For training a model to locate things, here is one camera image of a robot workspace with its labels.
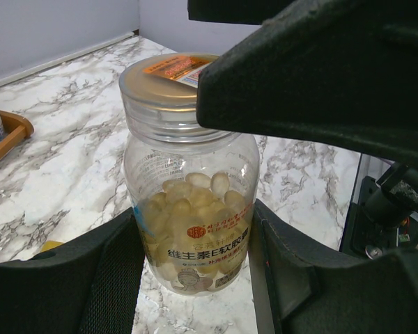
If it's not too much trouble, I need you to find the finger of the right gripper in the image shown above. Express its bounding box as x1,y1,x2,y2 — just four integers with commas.
187,1,418,167

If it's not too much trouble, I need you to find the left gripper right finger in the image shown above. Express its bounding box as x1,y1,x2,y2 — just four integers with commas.
249,201,418,333

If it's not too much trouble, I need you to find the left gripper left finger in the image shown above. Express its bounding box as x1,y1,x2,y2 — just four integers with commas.
0,209,144,333

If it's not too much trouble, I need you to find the yellow weekly pill organizer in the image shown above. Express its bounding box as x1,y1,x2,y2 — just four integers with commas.
40,240,63,253

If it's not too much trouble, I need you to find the clear pill bottle gold lid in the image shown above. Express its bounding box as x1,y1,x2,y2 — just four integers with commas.
119,53,260,296

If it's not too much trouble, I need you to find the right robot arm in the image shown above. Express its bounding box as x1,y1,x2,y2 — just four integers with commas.
187,1,418,257

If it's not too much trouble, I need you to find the wooden three-tier shelf rack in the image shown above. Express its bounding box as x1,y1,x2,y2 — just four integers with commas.
0,110,34,160

